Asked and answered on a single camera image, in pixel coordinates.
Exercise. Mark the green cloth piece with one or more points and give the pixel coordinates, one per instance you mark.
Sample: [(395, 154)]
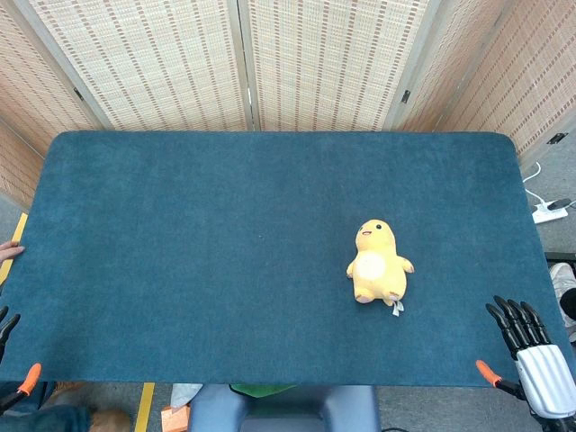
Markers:
[(261, 389)]

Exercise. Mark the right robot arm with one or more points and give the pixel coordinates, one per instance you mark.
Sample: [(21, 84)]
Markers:
[(558, 425)]

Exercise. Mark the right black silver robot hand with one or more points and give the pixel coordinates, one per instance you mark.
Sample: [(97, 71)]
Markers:
[(542, 378)]

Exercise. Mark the woven bamboo screen panel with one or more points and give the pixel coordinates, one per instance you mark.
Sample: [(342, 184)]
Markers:
[(27, 90), (535, 76), (333, 63), (454, 67), (153, 63)]

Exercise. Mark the white grey shoe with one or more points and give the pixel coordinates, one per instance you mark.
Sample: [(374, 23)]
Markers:
[(560, 279)]

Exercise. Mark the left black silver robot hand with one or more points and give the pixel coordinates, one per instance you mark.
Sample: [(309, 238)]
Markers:
[(27, 382)]

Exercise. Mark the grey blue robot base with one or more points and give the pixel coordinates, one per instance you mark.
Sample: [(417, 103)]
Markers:
[(288, 411)]

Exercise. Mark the person's bare hand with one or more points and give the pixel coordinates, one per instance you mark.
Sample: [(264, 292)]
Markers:
[(9, 252)]

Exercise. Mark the yellow plush toy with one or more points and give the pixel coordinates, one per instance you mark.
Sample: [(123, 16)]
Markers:
[(380, 252)]

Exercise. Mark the black power plug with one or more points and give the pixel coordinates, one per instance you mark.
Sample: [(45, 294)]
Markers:
[(559, 204)]

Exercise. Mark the brown shoe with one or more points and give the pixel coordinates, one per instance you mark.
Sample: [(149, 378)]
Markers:
[(110, 422)]

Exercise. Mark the yellow floor tape strip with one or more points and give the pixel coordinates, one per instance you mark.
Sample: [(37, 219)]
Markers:
[(15, 243), (145, 405)]

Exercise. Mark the white power strip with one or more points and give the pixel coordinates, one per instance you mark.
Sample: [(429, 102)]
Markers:
[(549, 215)]

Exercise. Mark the blue felt table cover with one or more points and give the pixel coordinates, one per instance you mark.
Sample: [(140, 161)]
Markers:
[(225, 252)]

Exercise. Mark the person's blue jeans leg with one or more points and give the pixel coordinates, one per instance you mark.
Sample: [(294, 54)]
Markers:
[(45, 420)]

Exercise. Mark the orange block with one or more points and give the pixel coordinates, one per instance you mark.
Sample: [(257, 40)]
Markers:
[(174, 419)]

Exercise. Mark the black screen hinge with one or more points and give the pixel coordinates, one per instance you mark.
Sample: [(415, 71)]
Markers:
[(557, 138), (78, 93), (405, 96)]

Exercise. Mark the light grey cloth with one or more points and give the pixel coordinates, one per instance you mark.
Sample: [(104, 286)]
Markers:
[(184, 393)]

